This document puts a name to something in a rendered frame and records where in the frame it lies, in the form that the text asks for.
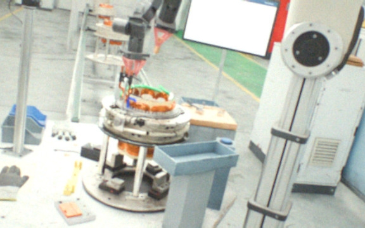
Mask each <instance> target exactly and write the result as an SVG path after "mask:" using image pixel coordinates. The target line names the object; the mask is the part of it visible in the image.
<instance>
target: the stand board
mask: <svg viewBox="0 0 365 228"><path fill-rule="evenodd" d="M181 106H182V107H183V108H185V109H186V111H189V112H190V113H191V120H190V122H189V124H190V125H199V126H204V127H215V128H220V129H231V130H236V128H237V124H236V123H235V122H234V120H233V119H232V118H231V117H230V115H229V114H228V113H227V112H226V111H222V112H225V114H224V117H221V116H217V112H218V111H217V110H208V109H203V110H204V111H205V112H204V111H203V114H200V113H195V112H196V108H192V107H188V106H185V103H182V104H181Z"/></svg>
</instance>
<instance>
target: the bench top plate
mask: <svg viewBox="0 0 365 228"><path fill-rule="evenodd" d="M54 122H55V121H51V120H47V122H46V129H44V132H43V138H42V142H41V143H40V145H30V144H24V145H23V147H25V148H29V149H34V152H33V153H31V154H29V155H27V156H26V157H24V158H22V159H19V158H15V157H12V156H8V155H4V154H2V151H4V150H6V149H7V148H6V149H1V148H5V147H11V146H12V145H13V143H8V142H2V128H1V130H0V162H18V163H36V168H35V174H34V180H33V184H32V189H31V190H30V193H24V192H17V196H16V198H17V201H4V202H3V203H2V205H0V228H162V222H163V216H164V212H165V209H163V210H157V211H134V210H126V209H122V208H119V207H116V206H113V205H109V204H107V203H104V202H102V201H100V200H98V199H97V198H95V197H93V196H92V195H91V194H90V193H89V192H88V191H87V190H86V189H85V187H84V185H83V183H82V176H83V173H84V171H85V170H86V168H87V167H90V166H91V165H92V164H93V163H96V161H92V160H89V159H87V158H84V157H81V156H80V154H78V153H80V152H81V146H82V145H84V144H86V143H91V142H93V144H97V145H99V144H101V145H102V142H103V132H102V131H101V130H100V129H99V128H98V125H90V124H83V123H70V125H71V126H72V127H73V128H74V130H75V135H76V138H77V139H76V140H75V141H74V140H73V139H72V136H71V135H70V140H69V141H66V140H65V136H64V135H63V136H62V139H61V140H58V134H56V136H55V137H52V136H51V135H52V133H53V132H52V127H53V126H54V125H55V123H54ZM117 143H118V140H115V139H113V138H111V137H110V140H109V145H108V154H107V159H109V158H111V157H112V153H116V152H118V150H117ZM73 144H77V145H78V146H74V145H73ZM54 149H62V150H63V151H54ZM69 150H71V151H75V152H78V153H74V152H64V151H69ZM64 154H68V155H70V156H67V157H64V156H63V155H64ZM75 160H78V161H79V160H83V162H82V163H83V164H82V170H79V173H78V176H77V182H76V186H75V191H74V193H71V196H67V195H64V194H63V188H65V186H66V184H67V179H71V176H72V172H73V169H74V161H75ZM77 164H79V162H77ZM56 171H57V172H56ZM54 176H55V177H54ZM54 184H55V185H54ZM35 190H36V191H35ZM45 192H46V193H45ZM50 192H51V193H50ZM36 194H37V195H36ZM76 197H82V199H83V200H84V201H85V202H86V203H87V204H88V205H89V207H90V208H91V209H92V211H93V212H94V213H95V214H96V220H92V221H88V222H83V223H79V224H74V225H68V224H67V223H66V222H65V220H64V218H63V217H62V216H61V215H60V214H59V212H58V210H57V209H56V207H55V206H54V201H57V200H65V199H69V198H76ZM236 198H237V196H236V193H235V191H234V189H233V188H232V187H231V185H230V183H229V182H227V186H226V190H225V194H224V196H223V199H222V204H221V209H220V211H217V210H213V209H209V208H207V207H206V211H205V216H204V219H203V225H202V228H215V227H216V225H217V224H218V222H219V221H220V219H221V218H222V217H223V216H224V215H225V214H226V212H227V211H228V210H229V208H230V206H231V205H232V204H233V203H234V201H235V200H236ZM118 217H119V218H118ZM152 222H153V224H151V223H152ZM41 223H42V224H41ZM149 225H150V226H149Z"/></svg>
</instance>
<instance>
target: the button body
mask: <svg viewBox="0 0 365 228"><path fill-rule="evenodd" d="M232 142H233V144H232V145H227V144H224V145H226V146H227V147H229V148H231V150H233V151H235V146H236V141H232ZM230 169H231V168H225V169H219V170H215V174H214V179H213V183H212V188H211V191H210V194H209V197H208V202H207V208H209V209H213V210H217V211H220V209H221V204H222V199H223V196H224V194H225V190H226V186H227V181H228V177H229V173H230Z"/></svg>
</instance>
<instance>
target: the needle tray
mask: <svg viewBox="0 0 365 228"><path fill-rule="evenodd" d="M239 155H240V154H238V153H236V152H234V151H233V150H231V148H229V147H227V146H226V145H224V144H222V143H220V142H219V141H208V142H194V143H187V144H175V145H166V146H155V153H154V156H153V160H154V161H155V162H156V163H157V164H158V165H159V166H161V167H162V168H163V169H164V170H165V171H167V172H168V173H170V174H171V175H172V180H171V183H170V189H169V195H168V199H167V202H166V206H165V212H164V216H163V222H162V228H202V225H203V219H204V216H205V211H206V207H207V202H208V197H209V194H210V191H211V188H212V183H213V179H214V174H215V170H219V169H225V168H232V167H236V164H237V161H238V158H239Z"/></svg>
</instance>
